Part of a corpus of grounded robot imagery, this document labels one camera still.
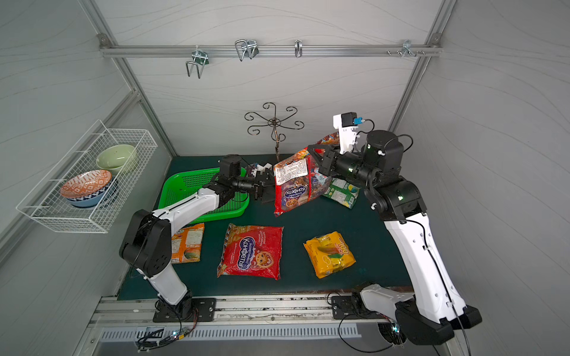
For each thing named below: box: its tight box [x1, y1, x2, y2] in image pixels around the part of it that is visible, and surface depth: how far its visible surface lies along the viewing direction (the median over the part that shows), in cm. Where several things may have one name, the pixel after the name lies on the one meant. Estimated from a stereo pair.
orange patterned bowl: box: [60, 169, 113, 199], surface depth 64 cm
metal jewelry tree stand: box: [244, 101, 306, 162], surface depth 92 cm
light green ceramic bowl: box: [95, 143, 136, 175], surface depth 73 cm
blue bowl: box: [66, 180, 114, 209], surface depth 58 cm
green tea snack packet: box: [322, 177, 361, 210], surface depth 103 cm
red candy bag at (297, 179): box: [273, 132, 341, 218], surface depth 63 cm
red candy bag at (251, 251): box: [216, 223, 285, 281], surface depth 84 cm
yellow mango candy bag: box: [302, 231, 357, 279], surface depth 82 cm
